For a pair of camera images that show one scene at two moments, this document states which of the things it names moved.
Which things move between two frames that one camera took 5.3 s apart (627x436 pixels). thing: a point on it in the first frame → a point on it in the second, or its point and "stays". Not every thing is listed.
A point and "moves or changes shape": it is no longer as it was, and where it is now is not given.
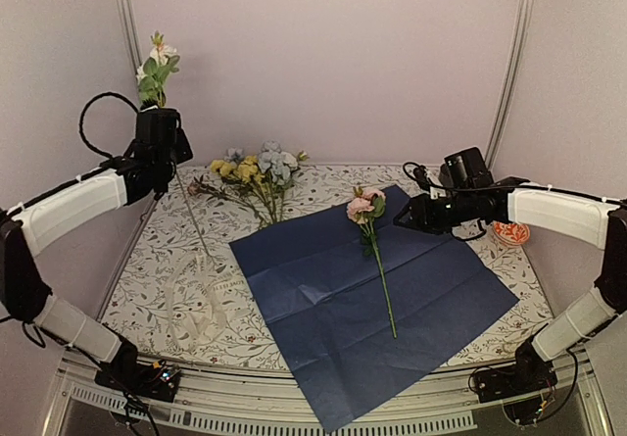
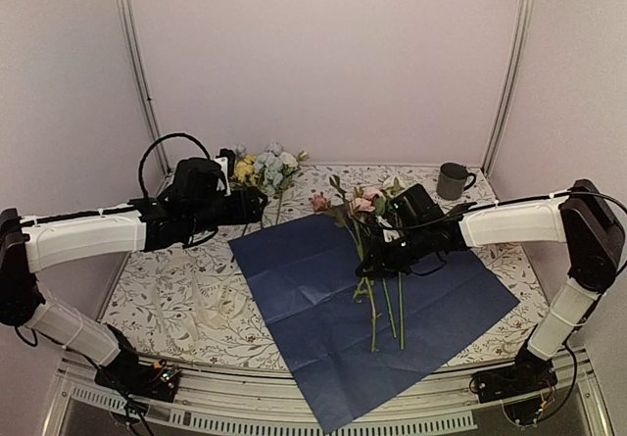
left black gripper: x=186 y=150 → x=247 y=209
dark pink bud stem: x=198 y=186 moves or changes shape
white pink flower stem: x=152 y=76 → x=395 y=187
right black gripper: x=420 y=217 → x=383 y=266
